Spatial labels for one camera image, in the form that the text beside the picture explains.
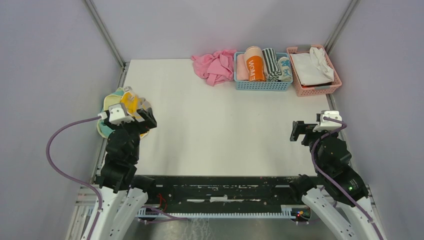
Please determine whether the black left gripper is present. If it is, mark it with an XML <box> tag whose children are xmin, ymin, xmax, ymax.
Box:
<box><xmin>104</xmin><ymin>107</ymin><xmax>156</xmax><ymax>161</ymax></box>

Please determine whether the yellow grey patterned towel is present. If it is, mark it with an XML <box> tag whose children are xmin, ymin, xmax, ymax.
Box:
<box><xmin>120</xmin><ymin>90</ymin><xmax>156</xmax><ymax>125</ymax></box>

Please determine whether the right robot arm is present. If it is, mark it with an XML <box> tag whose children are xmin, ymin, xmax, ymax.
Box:
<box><xmin>288</xmin><ymin>117</ymin><xmax>385</xmax><ymax>240</ymax></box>

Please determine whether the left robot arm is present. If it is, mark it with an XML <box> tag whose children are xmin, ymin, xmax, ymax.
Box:
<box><xmin>81</xmin><ymin>103</ymin><xmax>158</xmax><ymax>240</ymax></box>

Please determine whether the pale yellow teal towel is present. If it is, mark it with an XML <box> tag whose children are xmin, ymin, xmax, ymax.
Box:
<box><xmin>96</xmin><ymin>86</ymin><xmax>133</xmax><ymax>139</ymax></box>

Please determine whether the pink plastic basket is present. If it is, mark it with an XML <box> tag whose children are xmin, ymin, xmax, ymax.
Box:
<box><xmin>286</xmin><ymin>44</ymin><xmax>342</xmax><ymax>97</ymax></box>

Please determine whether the black white striped rolled towel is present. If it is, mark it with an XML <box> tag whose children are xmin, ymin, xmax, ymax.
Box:
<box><xmin>262</xmin><ymin>48</ymin><xmax>282</xmax><ymax>82</ymax></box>

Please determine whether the white folded cloth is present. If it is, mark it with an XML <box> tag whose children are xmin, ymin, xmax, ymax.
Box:
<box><xmin>290</xmin><ymin>47</ymin><xmax>335</xmax><ymax>86</ymax></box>

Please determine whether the white teal rolled towel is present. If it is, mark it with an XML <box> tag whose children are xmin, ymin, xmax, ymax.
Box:
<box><xmin>277</xmin><ymin>56</ymin><xmax>293</xmax><ymax>82</ymax></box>

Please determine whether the blue plastic basket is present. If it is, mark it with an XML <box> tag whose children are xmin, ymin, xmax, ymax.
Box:
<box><xmin>233</xmin><ymin>51</ymin><xmax>294</xmax><ymax>92</ymax></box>

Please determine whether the pale pink rolled towel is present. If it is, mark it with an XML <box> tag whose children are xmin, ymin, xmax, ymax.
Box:
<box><xmin>236</xmin><ymin>53</ymin><xmax>249</xmax><ymax>81</ymax></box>

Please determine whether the orange rolled towel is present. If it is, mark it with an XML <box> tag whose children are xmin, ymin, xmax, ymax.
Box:
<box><xmin>244</xmin><ymin>46</ymin><xmax>266</xmax><ymax>82</ymax></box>

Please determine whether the crumpled pink towel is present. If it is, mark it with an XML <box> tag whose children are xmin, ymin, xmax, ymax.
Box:
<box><xmin>190</xmin><ymin>49</ymin><xmax>237</xmax><ymax>87</ymax></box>

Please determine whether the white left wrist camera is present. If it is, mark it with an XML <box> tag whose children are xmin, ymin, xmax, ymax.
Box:
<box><xmin>97</xmin><ymin>103</ymin><xmax>135</xmax><ymax>125</ymax></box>

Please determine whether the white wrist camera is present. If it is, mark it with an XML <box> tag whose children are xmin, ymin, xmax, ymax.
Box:
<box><xmin>97</xmin><ymin>103</ymin><xmax>135</xmax><ymax>125</ymax></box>
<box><xmin>312</xmin><ymin>110</ymin><xmax>342</xmax><ymax>132</ymax></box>

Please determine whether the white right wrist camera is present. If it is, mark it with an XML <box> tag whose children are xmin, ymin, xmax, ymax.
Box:
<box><xmin>312</xmin><ymin>110</ymin><xmax>342</xmax><ymax>132</ymax></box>

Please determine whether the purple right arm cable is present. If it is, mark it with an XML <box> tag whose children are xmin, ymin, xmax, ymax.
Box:
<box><xmin>309</xmin><ymin>116</ymin><xmax>385</xmax><ymax>240</ymax></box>

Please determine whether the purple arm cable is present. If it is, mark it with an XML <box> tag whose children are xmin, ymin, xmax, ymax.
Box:
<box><xmin>309</xmin><ymin>116</ymin><xmax>385</xmax><ymax>240</ymax></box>
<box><xmin>45</xmin><ymin>115</ymin><xmax>104</xmax><ymax>240</ymax></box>

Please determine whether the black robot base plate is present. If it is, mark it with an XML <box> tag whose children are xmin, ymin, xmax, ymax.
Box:
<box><xmin>129</xmin><ymin>175</ymin><xmax>303</xmax><ymax>214</ymax></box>

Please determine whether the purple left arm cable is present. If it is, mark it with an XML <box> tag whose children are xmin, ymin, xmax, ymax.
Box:
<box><xmin>45</xmin><ymin>115</ymin><xmax>104</xmax><ymax>240</ymax></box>

